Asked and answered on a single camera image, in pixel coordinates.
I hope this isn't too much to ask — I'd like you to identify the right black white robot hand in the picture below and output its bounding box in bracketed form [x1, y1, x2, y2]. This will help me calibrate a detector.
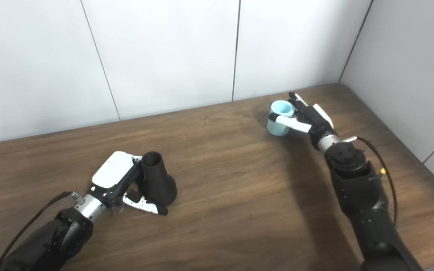
[269, 91, 338, 142]

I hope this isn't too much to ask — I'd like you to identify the black funnel-shaped nozzle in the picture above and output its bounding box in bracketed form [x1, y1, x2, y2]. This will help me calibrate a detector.
[136, 151, 177, 207]

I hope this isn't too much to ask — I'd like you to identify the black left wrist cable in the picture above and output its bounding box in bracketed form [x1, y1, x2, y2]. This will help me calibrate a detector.
[0, 191, 86, 271]

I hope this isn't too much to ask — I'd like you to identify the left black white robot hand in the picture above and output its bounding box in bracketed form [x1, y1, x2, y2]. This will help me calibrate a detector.
[88, 151, 168, 216]

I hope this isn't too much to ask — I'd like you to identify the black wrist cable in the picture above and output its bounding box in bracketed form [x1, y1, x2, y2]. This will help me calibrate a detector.
[0, 191, 86, 271]
[341, 136, 399, 230]

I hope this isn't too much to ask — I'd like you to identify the light blue cylinder cup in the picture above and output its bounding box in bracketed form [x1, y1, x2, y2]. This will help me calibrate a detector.
[267, 100, 295, 137]

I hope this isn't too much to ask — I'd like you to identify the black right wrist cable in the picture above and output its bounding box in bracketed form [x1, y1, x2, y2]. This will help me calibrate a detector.
[341, 136, 399, 230]

